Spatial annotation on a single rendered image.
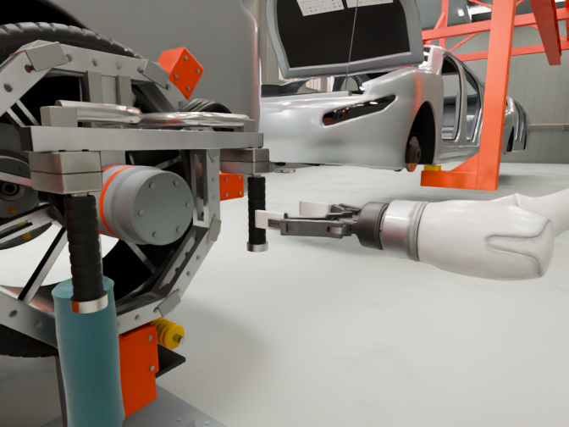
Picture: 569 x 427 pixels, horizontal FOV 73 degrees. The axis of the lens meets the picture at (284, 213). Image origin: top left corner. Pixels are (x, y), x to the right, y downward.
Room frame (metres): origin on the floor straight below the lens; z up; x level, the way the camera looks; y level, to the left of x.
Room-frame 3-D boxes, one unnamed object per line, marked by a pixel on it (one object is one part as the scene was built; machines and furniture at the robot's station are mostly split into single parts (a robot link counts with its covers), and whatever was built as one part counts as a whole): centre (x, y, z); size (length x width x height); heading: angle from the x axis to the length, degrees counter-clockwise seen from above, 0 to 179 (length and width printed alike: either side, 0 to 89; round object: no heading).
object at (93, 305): (0.48, 0.26, 0.83); 0.04 x 0.04 x 0.16
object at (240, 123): (0.76, 0.19, 1.03); 0.19 x 0.18 x 0.11; 54
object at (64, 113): (0.60, 0.30, 1.03); 0.19 x 0.18 x 0.11; 54
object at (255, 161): (0.77, 0.08, 0.93); 0.09 x 0.05 x 0.05; 54
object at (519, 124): (10.24, -5.09, 1.38); 4.95 x 1.86 x 1.39; 144
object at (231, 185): (1.01, 0.16, 0.85); 0.09 x 0.08 x 0.07; 144
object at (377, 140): (5.31, -1.45, 1.49); 4.95 x 1.86 x 1.59; 144
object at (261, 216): (0.64, 0.02, 0.83); 0.07 x 0.01 x 0.03; 54
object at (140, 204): (0.71, 0.29, 0.85); 0.21 x 0.14 x 0.14; 54
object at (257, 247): (0.75, 0.05, 0.83); 0.04 x 0.04 x 0.16
